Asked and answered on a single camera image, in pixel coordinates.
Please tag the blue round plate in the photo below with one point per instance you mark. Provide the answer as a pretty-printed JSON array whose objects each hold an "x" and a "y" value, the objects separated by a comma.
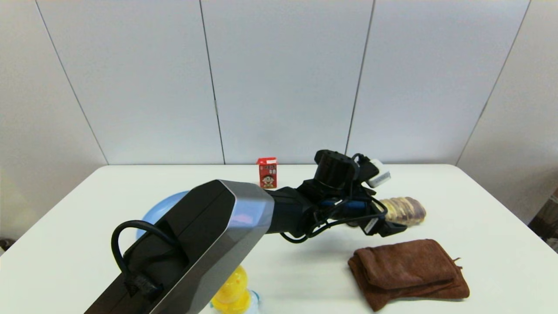
[{"x": 159, "y": 208}]

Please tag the long striped bread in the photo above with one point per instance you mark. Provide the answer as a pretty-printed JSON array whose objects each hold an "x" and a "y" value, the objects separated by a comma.
[{"x": 405, "y": 210}]

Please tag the red milk carton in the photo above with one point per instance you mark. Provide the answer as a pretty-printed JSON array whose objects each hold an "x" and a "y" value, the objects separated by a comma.
[{"x": 267, "y": 174}]

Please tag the folded brown towel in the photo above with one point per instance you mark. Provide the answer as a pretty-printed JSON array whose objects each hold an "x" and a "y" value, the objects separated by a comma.
[{"x": 405, "y": 270}]

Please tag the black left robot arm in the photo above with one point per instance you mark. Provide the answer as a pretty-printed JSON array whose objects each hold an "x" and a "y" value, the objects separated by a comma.
[{"x": 209, "y": 244}]

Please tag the dark floor object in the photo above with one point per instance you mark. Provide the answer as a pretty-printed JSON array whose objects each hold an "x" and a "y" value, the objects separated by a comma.
[{"x": 5, "y": 244}]

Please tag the yellow duck toy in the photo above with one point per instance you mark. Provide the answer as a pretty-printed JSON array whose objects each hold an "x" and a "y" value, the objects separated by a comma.
[{"x": 233, "y": 292}]

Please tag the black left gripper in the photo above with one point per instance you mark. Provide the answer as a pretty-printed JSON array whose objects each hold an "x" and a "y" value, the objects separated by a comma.
[{"x": 368, "y": 209}]

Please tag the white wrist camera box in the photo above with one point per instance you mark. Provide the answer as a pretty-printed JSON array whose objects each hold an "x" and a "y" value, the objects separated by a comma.
[{"x": 380, "y": 174}]

